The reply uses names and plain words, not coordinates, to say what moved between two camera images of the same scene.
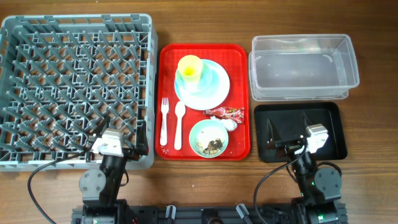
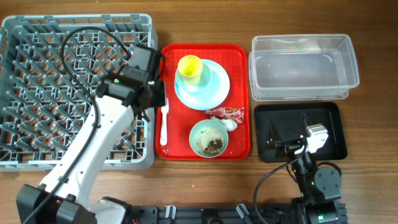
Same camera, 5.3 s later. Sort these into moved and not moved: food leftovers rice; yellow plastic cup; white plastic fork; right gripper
Moved: food leftovers rice
Not moved: right gripper; white plastic fork; yellow plastic cup
